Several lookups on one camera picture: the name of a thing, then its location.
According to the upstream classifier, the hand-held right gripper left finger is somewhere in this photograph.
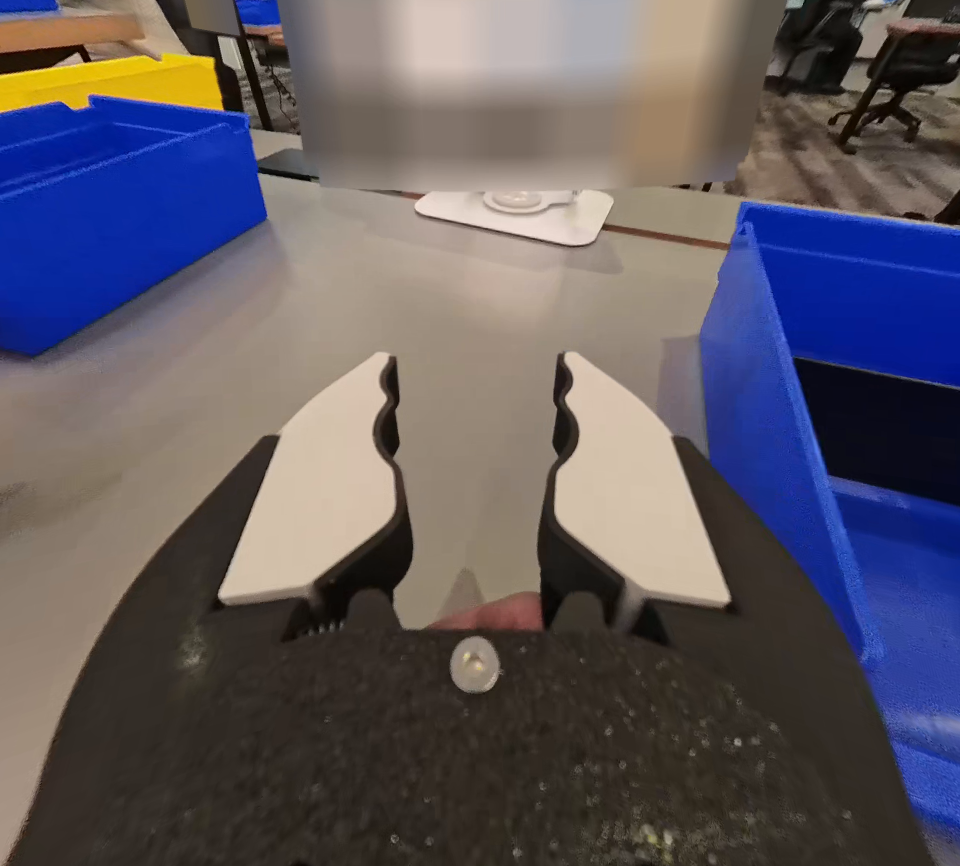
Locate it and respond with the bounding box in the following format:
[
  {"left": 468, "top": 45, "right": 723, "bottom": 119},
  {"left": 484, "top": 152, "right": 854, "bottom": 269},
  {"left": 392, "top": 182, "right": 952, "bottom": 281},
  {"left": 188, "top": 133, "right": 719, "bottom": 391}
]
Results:
[{"left": 217, "top": 352, "right": 415, "bottom": 631}]

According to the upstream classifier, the blue divided plastic bin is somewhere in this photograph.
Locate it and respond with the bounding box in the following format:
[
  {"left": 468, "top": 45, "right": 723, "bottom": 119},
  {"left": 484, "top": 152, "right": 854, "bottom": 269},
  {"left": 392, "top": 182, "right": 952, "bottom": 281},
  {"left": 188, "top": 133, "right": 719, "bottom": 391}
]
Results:
[
  {"left": 0, "top": 95, "right": 269, "bottom": 359},
  {"left": 699, "top": 200, "right": 960, "bottom": 831}
]

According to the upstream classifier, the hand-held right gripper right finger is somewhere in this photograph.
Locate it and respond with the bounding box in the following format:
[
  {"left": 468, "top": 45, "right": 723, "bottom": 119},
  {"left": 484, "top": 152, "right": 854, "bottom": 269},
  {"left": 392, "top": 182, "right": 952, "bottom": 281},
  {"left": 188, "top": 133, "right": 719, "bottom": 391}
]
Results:
[{"left": 538, "top": 350, "right": 732, "bottom": 633}]

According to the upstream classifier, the wood edged work table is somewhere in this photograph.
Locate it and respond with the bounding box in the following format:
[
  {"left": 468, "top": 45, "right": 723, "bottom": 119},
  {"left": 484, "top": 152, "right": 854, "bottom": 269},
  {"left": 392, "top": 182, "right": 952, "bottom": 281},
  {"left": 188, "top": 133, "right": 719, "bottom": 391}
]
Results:
[{"left": 240, "top": 24, "right": 290, "bottom": 132}]

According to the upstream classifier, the black desk mat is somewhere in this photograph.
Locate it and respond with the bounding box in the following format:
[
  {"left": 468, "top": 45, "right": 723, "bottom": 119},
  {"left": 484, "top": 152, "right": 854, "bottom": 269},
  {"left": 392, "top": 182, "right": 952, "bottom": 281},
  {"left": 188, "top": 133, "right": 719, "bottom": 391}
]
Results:
[{"left": 258, "top": 147, "right": 320, "bottom": 181}]

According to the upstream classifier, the instruction board on white stand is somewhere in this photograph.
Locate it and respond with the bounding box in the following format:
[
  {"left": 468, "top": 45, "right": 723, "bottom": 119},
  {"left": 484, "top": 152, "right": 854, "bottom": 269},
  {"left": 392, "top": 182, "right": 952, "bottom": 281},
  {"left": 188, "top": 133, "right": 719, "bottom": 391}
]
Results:
[{"left": 414, "top": 189, "right": 615, "bottom": 248}]

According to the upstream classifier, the brown top table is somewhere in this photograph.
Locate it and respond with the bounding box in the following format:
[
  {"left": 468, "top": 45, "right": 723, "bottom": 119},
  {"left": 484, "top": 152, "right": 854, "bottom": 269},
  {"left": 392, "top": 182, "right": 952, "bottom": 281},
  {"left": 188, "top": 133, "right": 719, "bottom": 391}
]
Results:
[{"left": 838, "top": 18, "right": 960, "bottom": 155}]

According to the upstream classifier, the yellow plastic bin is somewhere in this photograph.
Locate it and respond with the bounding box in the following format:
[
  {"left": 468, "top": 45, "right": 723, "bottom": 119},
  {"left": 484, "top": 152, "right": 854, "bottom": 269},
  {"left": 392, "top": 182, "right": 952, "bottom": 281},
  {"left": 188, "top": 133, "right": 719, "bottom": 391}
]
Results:
[{"left": 0, "top": 53, "right": 225, "bottom": 113}]

